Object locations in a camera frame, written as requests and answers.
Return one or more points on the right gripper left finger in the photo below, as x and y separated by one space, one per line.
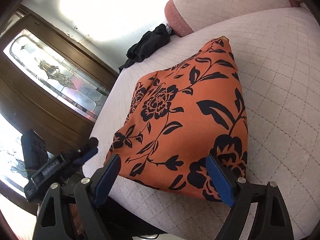
55 219

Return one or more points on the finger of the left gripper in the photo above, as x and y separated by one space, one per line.
80 161
90 145

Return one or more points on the orange black floral garment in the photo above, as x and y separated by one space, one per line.
179 116

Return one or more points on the wooden glass door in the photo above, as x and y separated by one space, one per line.
49 84

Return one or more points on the black crumpled garment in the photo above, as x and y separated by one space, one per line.
150 42

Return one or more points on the pink quilted bed cover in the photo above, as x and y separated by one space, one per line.
277 55

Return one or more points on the pink cylindrical bolster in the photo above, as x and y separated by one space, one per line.
188 16

